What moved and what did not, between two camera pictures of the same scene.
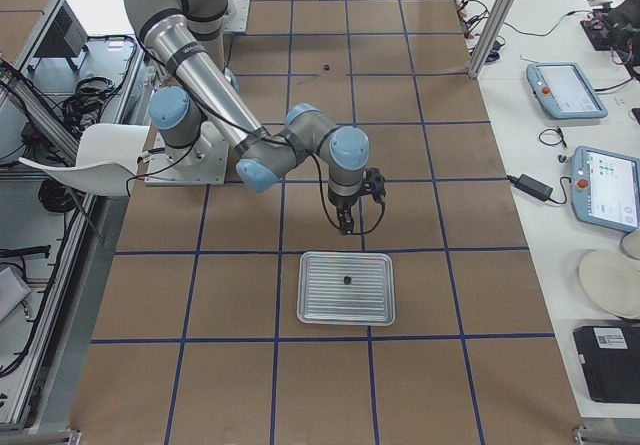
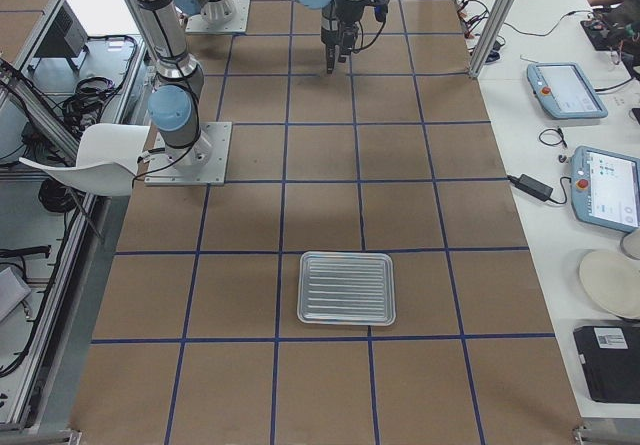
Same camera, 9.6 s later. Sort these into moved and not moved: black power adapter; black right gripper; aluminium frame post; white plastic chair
Moved: black right gripper
Not moved: aluminium frame post; white plastic chair; black power adapter
